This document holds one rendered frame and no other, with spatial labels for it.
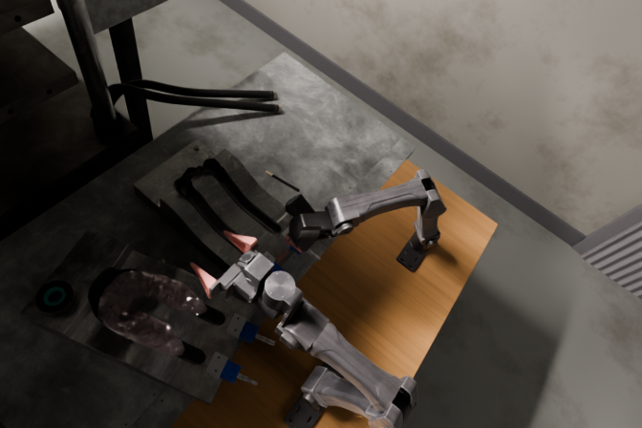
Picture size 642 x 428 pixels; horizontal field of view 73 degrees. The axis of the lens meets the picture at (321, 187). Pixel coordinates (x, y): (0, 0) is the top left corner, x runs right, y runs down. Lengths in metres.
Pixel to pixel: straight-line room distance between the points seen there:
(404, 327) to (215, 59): 2.21
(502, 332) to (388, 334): 1.26
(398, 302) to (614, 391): 1.68
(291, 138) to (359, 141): 0.27
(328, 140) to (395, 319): 0.70
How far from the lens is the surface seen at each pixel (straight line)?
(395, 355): 1.39
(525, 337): 2.65
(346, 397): 1.06
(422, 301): 1.48
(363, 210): 1.06
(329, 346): 0.88
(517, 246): 2.86
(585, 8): 2.31
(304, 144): 1.63
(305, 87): 1.83
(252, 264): 0.83
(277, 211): 1.36
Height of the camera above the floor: 2.07
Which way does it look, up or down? 56 degrees down
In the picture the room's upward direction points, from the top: 22 degrees clockwise
